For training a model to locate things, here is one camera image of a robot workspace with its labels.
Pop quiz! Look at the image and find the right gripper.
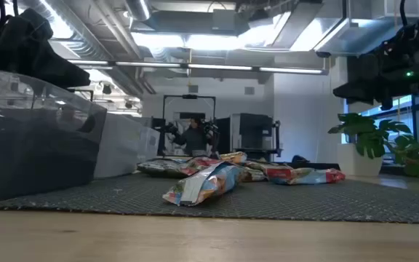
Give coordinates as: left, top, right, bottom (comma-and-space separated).
332, 14, 419, 110

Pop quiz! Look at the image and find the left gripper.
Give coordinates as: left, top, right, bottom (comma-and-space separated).
0, 7, 91, 90

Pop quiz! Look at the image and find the dark granola bar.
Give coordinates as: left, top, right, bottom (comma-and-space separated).
136, 158, 196, 179

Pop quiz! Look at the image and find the brown granola bar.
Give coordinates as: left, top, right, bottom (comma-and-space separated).
241, 165, 269, 183

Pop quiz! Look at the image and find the silver-backed granola bar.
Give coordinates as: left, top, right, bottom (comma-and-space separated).
161, 162, 246, 207

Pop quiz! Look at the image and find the large-leaved green plant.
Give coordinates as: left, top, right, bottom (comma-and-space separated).
327, 112, 413, 160

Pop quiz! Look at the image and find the white planter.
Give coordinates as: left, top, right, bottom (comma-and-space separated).
337, 143, 384, 178

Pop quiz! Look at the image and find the dark grey plastic bin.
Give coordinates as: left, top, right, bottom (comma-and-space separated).
0, 71, 108, 203

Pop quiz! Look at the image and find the clear plastic bin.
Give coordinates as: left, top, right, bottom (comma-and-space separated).
93, 112, 145, 179
136, 126, 161, 172

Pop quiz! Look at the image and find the black and white cabinet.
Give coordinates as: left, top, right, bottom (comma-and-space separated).
216, 112, 282, 162

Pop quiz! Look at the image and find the dark woven placemat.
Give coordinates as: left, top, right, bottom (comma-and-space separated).
0, 169, 419, 225

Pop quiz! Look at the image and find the long linear ceiling light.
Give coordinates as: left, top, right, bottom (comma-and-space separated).
67, 59, 327, 76

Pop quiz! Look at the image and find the person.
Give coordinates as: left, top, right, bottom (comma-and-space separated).
172, 116, 216, 157

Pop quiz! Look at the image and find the rectangular metal duct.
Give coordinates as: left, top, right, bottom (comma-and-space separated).
289, 0, 419, 57

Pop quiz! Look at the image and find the black aluminium table frame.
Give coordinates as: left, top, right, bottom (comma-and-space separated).
285, 154, 341, 171

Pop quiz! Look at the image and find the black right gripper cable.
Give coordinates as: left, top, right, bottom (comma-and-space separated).
398, 0, 410, 28

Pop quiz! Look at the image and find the round silver duct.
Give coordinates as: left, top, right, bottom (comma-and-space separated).
124, 0, 152, 22

